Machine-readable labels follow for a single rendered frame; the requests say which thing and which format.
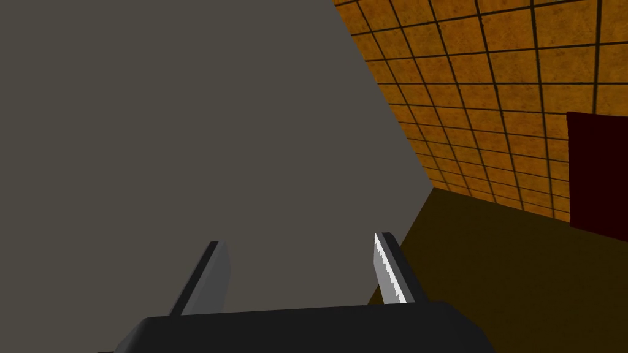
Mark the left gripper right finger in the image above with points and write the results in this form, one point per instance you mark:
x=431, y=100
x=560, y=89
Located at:
x=395, y=274

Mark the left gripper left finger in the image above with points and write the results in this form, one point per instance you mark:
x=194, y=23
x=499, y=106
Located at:
x=206, y=284

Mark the dark red door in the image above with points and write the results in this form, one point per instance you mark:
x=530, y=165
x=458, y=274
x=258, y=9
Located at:
x=598, y=176

